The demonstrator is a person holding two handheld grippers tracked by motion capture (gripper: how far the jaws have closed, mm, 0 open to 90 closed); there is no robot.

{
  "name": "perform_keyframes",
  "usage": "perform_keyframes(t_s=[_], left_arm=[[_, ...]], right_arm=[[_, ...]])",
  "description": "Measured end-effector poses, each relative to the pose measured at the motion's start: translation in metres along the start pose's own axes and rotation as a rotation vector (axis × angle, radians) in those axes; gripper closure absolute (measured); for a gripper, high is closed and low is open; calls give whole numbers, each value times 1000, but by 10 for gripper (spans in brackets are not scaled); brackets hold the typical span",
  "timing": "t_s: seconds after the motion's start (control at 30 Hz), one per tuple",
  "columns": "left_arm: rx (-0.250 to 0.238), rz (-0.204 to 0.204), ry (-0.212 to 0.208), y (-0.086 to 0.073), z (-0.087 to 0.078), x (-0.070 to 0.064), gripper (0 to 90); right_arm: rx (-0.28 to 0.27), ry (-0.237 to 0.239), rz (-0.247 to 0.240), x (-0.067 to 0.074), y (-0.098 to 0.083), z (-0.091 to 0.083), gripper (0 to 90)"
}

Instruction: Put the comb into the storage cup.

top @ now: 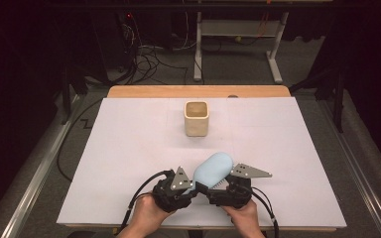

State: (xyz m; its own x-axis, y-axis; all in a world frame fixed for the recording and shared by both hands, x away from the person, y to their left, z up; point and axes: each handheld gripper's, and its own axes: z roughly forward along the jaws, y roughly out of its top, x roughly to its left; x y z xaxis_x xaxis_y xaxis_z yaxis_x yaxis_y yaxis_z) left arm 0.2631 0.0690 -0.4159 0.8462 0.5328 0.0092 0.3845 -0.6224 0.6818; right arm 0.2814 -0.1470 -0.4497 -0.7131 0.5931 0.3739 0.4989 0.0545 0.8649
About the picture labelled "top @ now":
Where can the dark round table grommet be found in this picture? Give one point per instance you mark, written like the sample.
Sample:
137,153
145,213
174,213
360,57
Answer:
232,96

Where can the small yellow ball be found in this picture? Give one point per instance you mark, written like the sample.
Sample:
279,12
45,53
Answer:
238,38

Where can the person's right hand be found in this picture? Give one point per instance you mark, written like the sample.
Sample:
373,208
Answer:
244,216

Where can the person's left hand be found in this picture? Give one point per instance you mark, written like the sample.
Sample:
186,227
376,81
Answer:
147,214

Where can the beige square cup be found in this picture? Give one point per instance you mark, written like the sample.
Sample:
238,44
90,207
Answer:
196,127

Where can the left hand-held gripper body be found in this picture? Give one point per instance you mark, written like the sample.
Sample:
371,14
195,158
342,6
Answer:
170,198

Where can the aluminium floor rail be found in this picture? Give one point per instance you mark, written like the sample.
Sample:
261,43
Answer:
36,178
363,181

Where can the black metal stand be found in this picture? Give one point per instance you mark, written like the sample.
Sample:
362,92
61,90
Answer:
339,99
66,95

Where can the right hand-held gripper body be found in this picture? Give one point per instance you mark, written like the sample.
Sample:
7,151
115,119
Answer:
229,196

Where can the light blue hairbrush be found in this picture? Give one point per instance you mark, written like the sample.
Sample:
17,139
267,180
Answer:
213,168

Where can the white metal stand frame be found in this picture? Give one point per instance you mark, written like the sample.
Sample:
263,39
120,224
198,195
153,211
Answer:
198,49

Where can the white table cover sheet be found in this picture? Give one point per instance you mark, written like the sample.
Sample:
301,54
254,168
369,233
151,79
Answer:
129,148

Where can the dark computer case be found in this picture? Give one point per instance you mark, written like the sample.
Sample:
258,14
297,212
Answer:
112,43

